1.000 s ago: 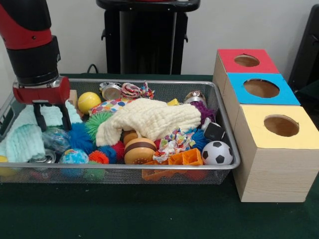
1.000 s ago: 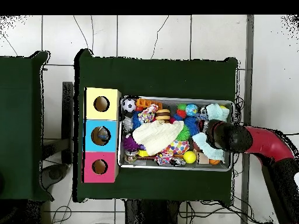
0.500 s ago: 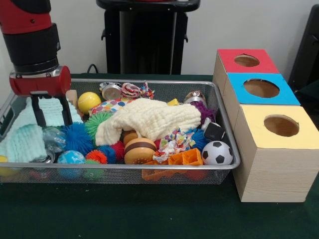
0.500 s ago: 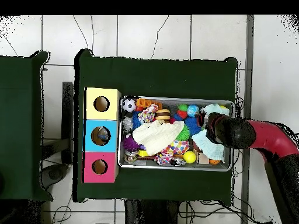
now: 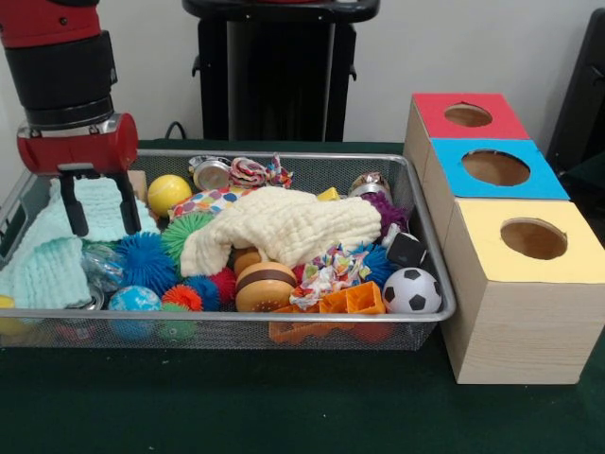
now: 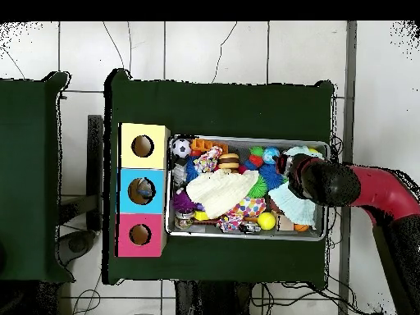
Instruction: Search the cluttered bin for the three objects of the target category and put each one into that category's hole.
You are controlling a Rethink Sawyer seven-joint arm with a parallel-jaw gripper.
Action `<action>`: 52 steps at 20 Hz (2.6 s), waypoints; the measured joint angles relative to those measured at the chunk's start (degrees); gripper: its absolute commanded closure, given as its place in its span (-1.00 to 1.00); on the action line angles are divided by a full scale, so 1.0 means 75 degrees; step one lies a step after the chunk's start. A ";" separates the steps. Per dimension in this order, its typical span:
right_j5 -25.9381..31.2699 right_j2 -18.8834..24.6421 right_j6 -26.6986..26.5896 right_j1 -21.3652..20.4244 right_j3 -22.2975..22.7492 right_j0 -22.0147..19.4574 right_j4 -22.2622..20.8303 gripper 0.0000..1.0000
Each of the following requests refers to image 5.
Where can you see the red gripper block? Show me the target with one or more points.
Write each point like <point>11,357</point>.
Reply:
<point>80,149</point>

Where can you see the mint green cloth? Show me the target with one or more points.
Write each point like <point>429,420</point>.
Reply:
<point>43,270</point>

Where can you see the cream yellow cloth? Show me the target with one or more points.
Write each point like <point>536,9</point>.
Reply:
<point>284,227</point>

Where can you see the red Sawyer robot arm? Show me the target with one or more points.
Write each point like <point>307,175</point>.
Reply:
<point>57,66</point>

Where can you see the clear shallow bin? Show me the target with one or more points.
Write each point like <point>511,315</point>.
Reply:
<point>312,170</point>

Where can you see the wooden box with three holes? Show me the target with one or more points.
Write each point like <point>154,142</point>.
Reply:
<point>510,331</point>

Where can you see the clear crumpled plastic packet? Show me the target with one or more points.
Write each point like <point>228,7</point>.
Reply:
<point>100,267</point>

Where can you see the yellow ball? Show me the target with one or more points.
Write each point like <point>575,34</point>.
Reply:
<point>168,195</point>

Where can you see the large blue spiky ball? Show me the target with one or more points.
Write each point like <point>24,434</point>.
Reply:
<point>148,263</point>

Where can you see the green spiky ball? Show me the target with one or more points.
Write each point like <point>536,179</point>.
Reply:
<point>184,235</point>

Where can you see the flat colourful dotted packet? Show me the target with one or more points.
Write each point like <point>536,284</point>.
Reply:
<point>210,200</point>

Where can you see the toy burger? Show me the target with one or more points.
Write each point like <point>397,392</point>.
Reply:
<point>265,287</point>

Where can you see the orange plastic toy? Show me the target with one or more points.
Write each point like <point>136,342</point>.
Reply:
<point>333,307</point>

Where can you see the dark green table cloth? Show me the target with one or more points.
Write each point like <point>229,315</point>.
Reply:
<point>284,407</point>

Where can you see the black and white soccer ball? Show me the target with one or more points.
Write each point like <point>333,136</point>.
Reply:
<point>412,290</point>

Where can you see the black stand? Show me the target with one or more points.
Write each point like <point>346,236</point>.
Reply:
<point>586,113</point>

